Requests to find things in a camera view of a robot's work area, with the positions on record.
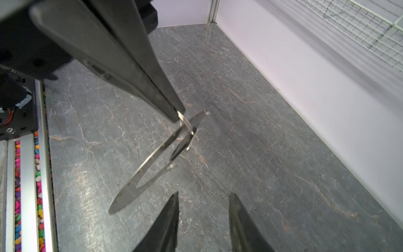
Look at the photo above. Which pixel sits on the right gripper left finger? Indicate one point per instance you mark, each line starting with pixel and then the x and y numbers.
pixel 162 236

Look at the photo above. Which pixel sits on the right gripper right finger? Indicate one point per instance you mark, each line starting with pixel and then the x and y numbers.
pixel 245 236

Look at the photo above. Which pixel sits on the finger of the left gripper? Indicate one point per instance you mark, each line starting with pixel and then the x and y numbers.
pixel 131 64

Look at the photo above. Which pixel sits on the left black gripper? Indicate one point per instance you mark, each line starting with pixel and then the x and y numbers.
pixel 39 37

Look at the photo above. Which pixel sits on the aluminium frame profiles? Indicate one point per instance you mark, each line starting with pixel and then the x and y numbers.
pixel 213 10

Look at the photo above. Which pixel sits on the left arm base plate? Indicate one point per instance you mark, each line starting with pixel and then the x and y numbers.
pixel 18 105

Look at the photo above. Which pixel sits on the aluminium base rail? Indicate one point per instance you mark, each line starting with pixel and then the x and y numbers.
pixel 27 201

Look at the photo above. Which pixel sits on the long white wire basket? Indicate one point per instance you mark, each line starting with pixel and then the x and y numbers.
pixel 375 25

